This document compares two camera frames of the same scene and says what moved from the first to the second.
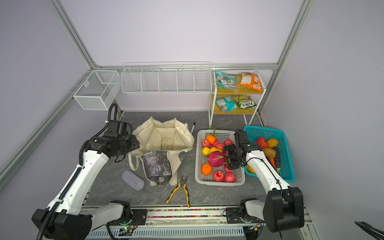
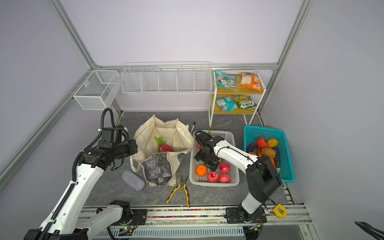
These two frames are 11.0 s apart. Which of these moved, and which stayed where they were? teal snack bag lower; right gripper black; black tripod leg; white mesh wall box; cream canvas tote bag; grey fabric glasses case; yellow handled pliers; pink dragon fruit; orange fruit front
Moved: pink dragon fruit; right gripper black; orange fruit front
Stayed: teal snack bag lower; cream canvas tote bag; black tripod leg; grey fabric glasses case; white mesh wall box; yellow handled pliers
